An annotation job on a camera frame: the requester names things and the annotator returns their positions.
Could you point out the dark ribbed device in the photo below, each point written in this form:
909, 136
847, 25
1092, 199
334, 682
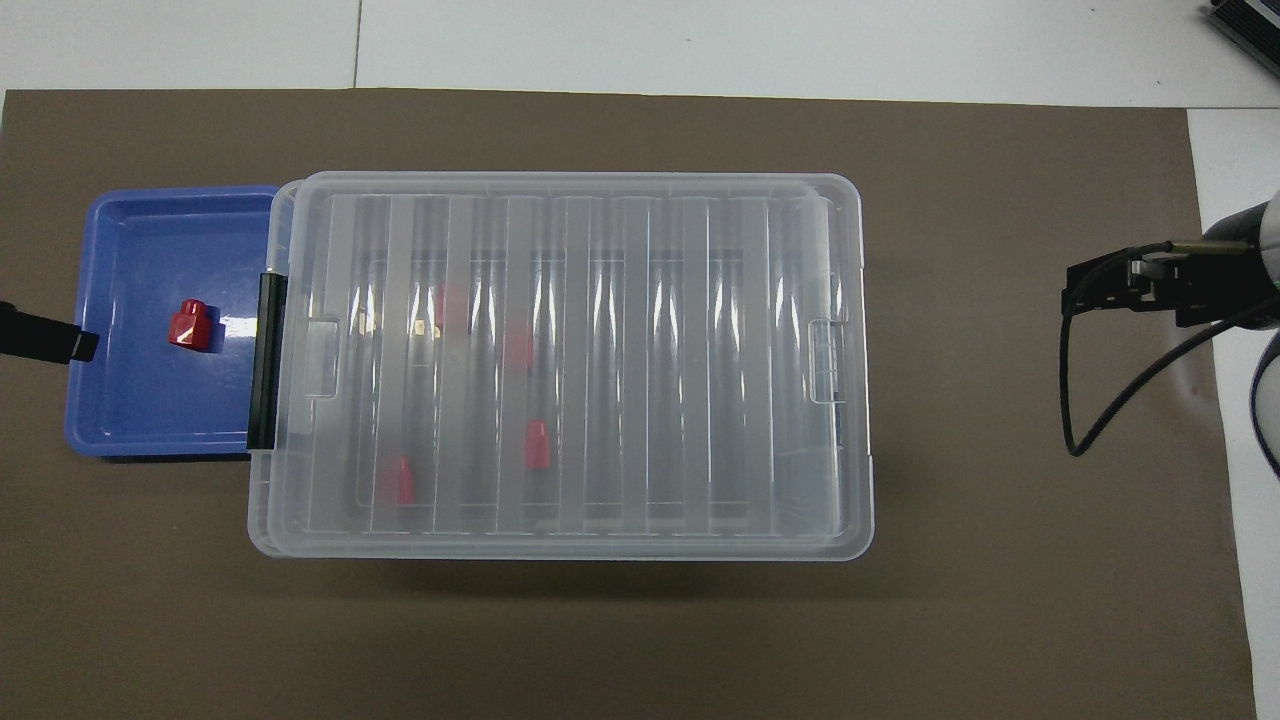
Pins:
1250, 20

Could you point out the clear ribbed plastic lid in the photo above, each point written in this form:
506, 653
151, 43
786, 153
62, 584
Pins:
650, 380

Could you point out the red block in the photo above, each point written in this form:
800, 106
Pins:
452, 308
518, 346
192, 326
538, 446
401, 482

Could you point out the brown table mat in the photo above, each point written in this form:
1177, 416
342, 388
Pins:
600, 640

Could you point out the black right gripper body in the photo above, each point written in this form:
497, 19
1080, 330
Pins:
1225, 285

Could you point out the blue plastic tray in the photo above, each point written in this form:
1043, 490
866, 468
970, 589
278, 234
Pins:
140, 400

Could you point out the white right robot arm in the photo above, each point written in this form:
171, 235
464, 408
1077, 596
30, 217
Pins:
1272, 390

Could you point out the clear plastic storage box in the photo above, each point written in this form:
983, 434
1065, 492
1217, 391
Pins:
283, 215

